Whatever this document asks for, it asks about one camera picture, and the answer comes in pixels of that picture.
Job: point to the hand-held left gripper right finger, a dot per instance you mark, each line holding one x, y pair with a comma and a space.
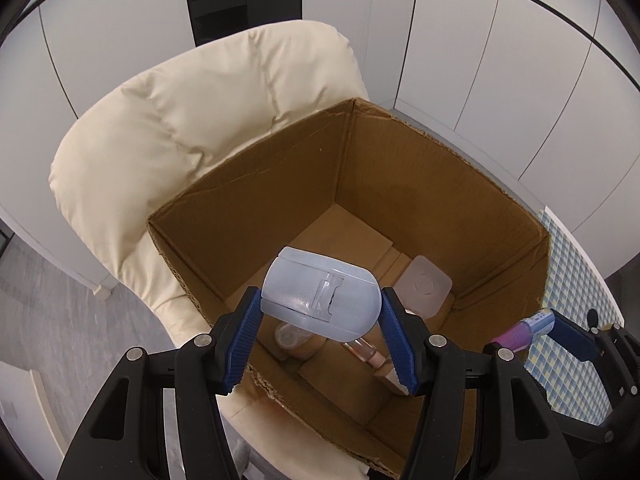
400, 345

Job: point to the beige cube carton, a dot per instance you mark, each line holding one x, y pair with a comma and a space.
387, 377

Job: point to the pale blue translucent case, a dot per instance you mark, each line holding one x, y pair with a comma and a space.
320, 295

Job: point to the brown cardboard box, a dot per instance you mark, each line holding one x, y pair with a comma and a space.
280, 185

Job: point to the small pink bottle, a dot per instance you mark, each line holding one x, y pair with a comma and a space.
370, 355

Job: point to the white tall cabinets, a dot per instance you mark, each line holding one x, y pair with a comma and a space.
450, 60

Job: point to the clear round plastic case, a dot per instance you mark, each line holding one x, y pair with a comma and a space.
290, 336

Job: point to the small purple bottle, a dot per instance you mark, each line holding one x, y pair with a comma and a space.
520, 332

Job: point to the translucent square plastic container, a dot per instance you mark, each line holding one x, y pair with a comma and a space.
422, 285

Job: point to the cream padded chair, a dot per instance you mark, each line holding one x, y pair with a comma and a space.
175, 110

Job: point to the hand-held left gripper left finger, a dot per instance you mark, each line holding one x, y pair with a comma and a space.
240, 340

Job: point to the blue yellow checked tablecloth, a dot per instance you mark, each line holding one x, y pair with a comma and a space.
570, 270

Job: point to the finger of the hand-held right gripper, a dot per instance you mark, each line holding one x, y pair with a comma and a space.
570, 336
585, 425

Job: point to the black built-in oven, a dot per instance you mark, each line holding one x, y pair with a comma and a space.
225, 0

